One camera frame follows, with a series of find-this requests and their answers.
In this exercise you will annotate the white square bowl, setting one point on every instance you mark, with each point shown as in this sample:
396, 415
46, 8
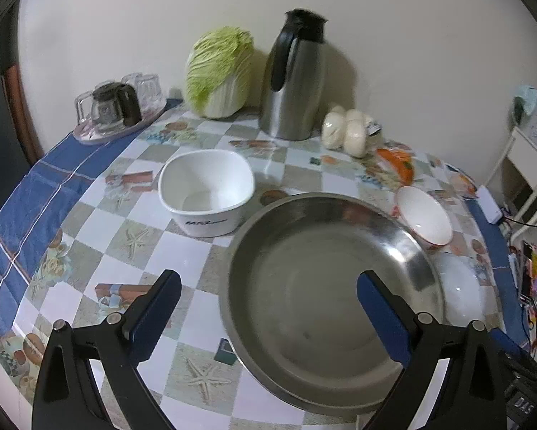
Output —
205, 197

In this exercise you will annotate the stainless steel thermos jug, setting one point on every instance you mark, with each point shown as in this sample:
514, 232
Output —
291, 98

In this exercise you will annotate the pale serving tray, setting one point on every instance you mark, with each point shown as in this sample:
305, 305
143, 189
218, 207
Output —
116, 132

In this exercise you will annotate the white bowl with red rim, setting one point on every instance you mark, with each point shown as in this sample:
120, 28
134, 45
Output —
423, 215

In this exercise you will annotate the white power strip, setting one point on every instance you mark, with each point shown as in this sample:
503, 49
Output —
489, 204

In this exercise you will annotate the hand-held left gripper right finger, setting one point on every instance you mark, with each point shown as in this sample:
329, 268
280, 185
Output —
385, 318

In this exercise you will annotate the teal cloth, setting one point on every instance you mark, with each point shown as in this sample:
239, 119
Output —
526, 103

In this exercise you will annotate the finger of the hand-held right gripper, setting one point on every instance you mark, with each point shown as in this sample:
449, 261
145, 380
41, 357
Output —
521, 385

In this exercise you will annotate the checkered printed tablecloth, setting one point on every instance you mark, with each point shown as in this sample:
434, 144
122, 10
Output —
93, 233

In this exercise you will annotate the clear glass cup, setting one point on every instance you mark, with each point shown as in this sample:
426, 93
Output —
132, 78
84, 107
153, 92

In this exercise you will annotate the white metal rack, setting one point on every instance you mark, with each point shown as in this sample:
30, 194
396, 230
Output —
526, 156

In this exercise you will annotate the stainless steel basin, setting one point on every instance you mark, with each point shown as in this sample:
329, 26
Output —
313, 277

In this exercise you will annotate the orange snack packet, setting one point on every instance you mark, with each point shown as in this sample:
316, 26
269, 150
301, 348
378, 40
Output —
398, 163

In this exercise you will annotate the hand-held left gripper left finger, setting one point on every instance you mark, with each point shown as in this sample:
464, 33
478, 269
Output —
147, 322

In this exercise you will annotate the napa cabbage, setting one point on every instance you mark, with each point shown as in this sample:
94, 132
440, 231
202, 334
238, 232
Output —
219, 71

